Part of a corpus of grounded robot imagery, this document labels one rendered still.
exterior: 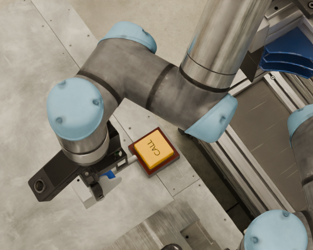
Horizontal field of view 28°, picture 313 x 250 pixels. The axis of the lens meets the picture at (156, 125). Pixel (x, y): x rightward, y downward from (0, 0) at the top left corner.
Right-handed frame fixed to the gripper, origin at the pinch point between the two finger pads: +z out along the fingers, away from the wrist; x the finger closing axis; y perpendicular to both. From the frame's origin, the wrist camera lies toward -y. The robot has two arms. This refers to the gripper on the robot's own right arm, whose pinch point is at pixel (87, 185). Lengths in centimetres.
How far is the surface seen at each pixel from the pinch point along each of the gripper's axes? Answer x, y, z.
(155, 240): -14.4, 5.2, 6.2
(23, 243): 1.6, -16.1, 15.0
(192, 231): -16.7, 12.2, 8.7
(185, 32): 59, 68, 95
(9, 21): 48, 7, 15
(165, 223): -12.9, 8.5, 6.0
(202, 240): -19.2, 12.9, 8.7
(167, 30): 63, 64, 95
